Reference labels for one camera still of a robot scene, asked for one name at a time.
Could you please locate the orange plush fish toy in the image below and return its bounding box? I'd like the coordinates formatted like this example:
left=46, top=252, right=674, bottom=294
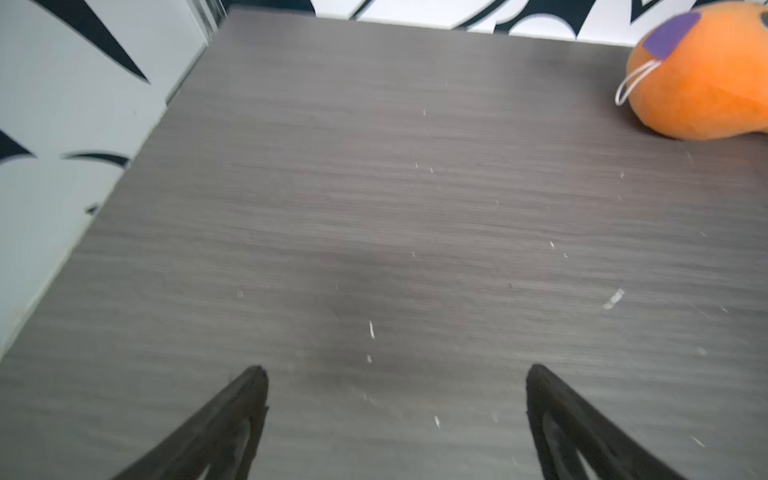
left=614, top=1, right=767, bottom=141

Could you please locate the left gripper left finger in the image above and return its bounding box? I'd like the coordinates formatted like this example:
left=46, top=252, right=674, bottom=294
left=115, top=366, right=269, bottom=479

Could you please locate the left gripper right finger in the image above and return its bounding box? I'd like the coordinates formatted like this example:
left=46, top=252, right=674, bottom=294
left=526, top=364, right=683, bottom=480

